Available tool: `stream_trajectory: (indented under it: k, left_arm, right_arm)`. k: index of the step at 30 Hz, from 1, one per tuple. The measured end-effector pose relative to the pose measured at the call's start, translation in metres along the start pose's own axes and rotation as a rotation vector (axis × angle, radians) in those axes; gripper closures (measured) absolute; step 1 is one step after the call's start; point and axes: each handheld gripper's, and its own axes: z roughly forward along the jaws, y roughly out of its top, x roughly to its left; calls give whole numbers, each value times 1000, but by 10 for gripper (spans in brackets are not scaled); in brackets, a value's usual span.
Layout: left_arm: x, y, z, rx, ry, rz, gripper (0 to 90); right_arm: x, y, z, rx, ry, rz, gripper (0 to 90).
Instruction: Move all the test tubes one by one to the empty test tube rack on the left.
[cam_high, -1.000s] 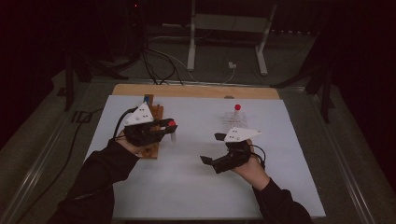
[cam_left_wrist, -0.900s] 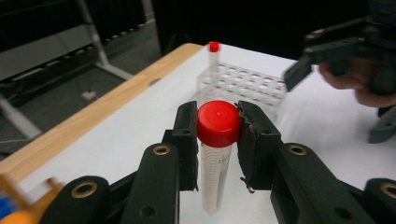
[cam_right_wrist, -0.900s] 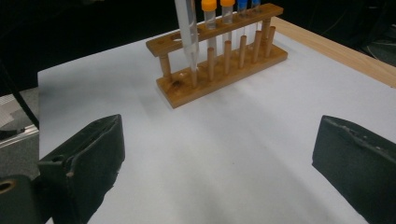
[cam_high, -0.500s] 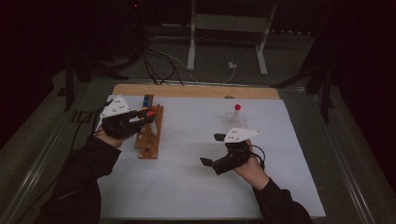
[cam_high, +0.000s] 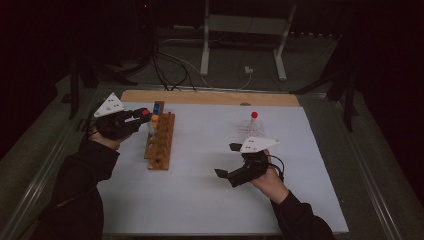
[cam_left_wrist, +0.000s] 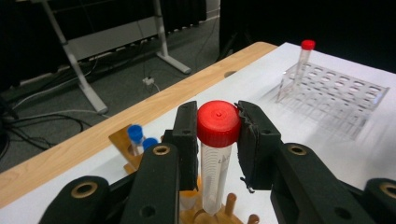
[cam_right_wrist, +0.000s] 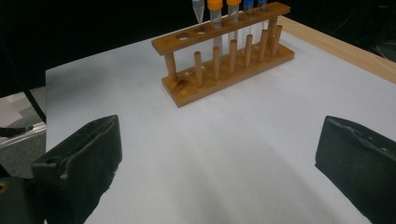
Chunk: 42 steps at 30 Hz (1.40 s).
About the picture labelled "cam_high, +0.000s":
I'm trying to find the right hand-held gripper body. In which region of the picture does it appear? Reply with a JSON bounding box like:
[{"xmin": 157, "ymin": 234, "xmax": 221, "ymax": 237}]
[{"xmin": 228, "ymin": 136, "xmax": 280, "ymax": 188}]

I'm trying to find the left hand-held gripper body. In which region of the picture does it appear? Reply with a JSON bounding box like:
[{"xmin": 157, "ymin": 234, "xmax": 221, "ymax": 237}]
[{"xmin": 94, "ymin": 92, "xmax": 141, "ymax": 141}]

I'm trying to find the clear plastic tube rack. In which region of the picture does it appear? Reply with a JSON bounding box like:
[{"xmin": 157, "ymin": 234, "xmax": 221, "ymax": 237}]
[{"xmin": 237, "ymin": 118, "xmax": 269, "ymax": 143}]

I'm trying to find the wooden test tube rack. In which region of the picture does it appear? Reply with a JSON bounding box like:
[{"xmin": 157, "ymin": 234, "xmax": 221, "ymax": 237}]
[{"xmin": 143, "ymin": 100, "xmax": 176, "ymax": 171}]

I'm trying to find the person's left hand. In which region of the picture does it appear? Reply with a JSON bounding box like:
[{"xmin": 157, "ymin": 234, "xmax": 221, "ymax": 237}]
[{"xmin": 89, "ymin": 128, "xmax": 129, "ymax": 151}]

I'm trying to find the person's right hand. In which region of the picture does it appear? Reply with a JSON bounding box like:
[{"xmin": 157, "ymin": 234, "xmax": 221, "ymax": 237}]
[{"xmin": 249, "ymin": 149, "xmax": 290, "ymax": 205}]

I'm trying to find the white table mat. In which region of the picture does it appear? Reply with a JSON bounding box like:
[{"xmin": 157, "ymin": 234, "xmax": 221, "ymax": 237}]
[{"xmin": 96, "ymin": 101, "xmax": 350, "ymax": 235}]

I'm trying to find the black floor stand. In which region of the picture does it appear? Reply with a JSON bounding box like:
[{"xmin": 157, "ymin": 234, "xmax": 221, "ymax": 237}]
[
  {"xmin": 68, "ymin": 54, "xmax": 138, "ymax": 120},
  {"xmin": 289, "ymin": 68, "xmax": 360, "ymax": 133}
]

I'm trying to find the white metal stand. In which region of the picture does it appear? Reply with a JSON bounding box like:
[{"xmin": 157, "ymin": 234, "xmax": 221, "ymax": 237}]
[{"xmin": 199, "ymin": 0, "xmax": 298, "ymax": 82}]

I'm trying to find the dark equipment with red light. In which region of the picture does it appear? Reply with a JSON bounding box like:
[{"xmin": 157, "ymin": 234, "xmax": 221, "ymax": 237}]
[{"xmin": 99, "ymin": 0, "xmax": 158, "ymax": 66}]

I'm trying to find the left hand-held gripper cable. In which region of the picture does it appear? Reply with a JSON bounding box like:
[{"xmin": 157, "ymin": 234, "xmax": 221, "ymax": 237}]
[{"xmin": 82, "ymin": 102, "xmax": 102, "ymax": 142}]

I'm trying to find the hand-held gripper cable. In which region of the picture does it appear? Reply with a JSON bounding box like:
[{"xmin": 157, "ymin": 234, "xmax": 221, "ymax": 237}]
[
  {"xmin": 82, "ymin": 102, "xmax": 102, "ymax": 142},
  {"xmin": 266, "ymin": 154, "xmax": 287, "ymax": 183}
]

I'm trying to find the right hand-held gripper cable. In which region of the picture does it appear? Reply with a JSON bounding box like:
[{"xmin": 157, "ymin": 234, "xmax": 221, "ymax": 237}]
[{"xmin": 266, "ymin": 154, "xmax": 287, "ymax": 183}]

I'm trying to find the black cable bundle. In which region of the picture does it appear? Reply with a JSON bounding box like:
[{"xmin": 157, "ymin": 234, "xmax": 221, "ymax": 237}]
[{"xmin": 146, "ymin": 39, "xmax": 198, "ymax": 92}]

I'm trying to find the white cable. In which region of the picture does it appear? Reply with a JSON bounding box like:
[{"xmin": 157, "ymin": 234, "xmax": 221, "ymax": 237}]
[{"xmin": 159, "ymin": 38, "xmax": 253, "ymax": 91}]

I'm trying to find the metal floor rail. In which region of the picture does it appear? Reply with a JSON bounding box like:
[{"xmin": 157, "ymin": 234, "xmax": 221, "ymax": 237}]
[
  {"xmin": 0, "ymin": 128, "xmax": 81, "ymax": 240},
  {"xmin": 329, "ymin": 99, "xmax": 405, "ymax": 240}
]

